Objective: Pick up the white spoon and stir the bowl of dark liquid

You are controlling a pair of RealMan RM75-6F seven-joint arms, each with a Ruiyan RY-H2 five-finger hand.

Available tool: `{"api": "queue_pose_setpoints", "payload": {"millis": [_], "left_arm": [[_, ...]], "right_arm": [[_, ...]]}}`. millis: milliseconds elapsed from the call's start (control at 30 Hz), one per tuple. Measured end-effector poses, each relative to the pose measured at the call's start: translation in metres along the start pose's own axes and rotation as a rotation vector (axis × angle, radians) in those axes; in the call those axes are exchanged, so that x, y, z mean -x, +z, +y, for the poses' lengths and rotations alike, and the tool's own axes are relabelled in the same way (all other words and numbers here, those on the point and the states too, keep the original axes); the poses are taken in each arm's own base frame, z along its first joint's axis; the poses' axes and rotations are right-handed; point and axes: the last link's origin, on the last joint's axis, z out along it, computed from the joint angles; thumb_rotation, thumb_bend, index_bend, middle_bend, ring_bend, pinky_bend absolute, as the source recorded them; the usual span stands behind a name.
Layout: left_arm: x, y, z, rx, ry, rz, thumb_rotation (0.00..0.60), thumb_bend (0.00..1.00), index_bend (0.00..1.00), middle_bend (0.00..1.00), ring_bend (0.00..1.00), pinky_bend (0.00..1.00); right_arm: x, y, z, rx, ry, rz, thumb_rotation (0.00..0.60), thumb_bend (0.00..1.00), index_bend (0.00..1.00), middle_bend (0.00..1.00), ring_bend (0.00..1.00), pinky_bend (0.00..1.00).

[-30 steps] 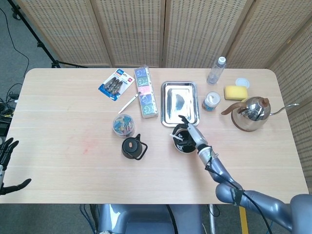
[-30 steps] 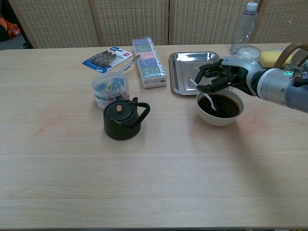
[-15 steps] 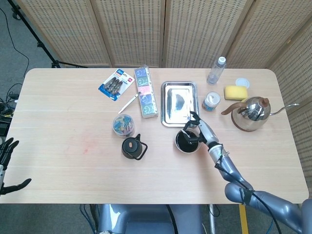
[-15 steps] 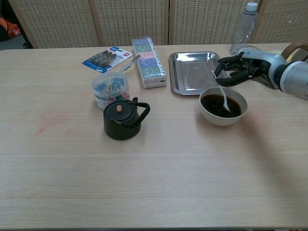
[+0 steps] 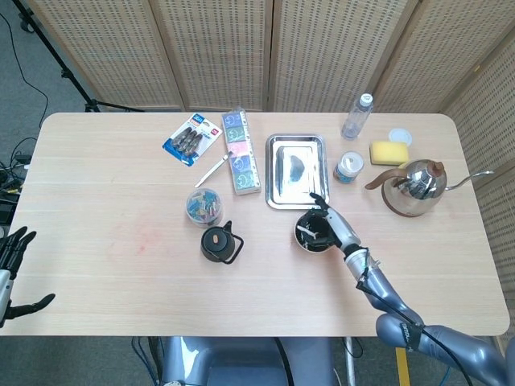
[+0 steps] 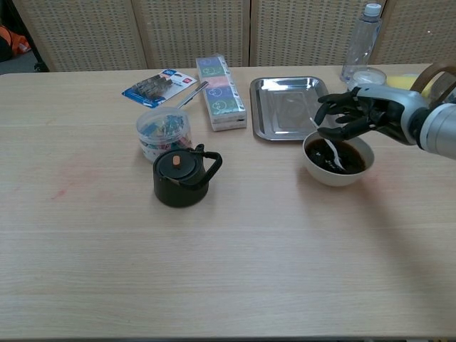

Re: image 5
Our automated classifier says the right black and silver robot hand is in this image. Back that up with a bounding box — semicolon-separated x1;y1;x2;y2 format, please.
299;192;362;253

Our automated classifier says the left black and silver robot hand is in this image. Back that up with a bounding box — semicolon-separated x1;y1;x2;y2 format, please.
0;226;56;322

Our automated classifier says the black bowl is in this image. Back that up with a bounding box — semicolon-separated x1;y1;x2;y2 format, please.
292;211;337;255

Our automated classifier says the small jar with blue label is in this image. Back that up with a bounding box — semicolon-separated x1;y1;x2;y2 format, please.
332;150;365;184

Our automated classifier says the stainless steel tray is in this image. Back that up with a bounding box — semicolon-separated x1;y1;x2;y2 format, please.
264;133;331;211

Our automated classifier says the steel gooseneck kettle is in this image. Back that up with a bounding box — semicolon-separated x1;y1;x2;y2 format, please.
365;158;495;218

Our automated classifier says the yellow sponge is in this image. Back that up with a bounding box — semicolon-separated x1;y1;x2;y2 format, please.
369;140;410;166

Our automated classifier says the clear plastic water bottle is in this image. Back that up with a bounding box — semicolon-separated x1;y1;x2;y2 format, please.
340;93;375;141

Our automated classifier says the white round lid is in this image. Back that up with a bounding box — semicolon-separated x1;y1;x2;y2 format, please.
388;127;414;146

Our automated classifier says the black teapot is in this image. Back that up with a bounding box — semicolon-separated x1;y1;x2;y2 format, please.
200;220;245;265

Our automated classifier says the long box of pastel items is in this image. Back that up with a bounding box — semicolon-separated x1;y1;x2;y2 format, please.
221;106;262;196

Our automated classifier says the white table leg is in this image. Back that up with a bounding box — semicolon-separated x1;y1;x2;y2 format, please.
344;337;360;386

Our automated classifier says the clear jar of coloured clips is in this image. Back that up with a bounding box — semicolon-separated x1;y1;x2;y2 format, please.
185;187;225;228

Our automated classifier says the white pen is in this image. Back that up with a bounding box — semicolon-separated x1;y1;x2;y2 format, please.
194;150;234;189

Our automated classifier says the grey robot torso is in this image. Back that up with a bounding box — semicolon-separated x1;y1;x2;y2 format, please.
160;336;337;386

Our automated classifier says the blue blister pack of clips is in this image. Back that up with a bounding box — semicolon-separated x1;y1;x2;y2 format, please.
162;113;223;166

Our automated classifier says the black tripod stand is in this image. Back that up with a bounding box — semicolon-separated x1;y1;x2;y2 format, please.
11;0;146;113

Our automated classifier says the bundle of floor cables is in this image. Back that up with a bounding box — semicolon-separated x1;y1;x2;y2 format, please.
0;136;37;226

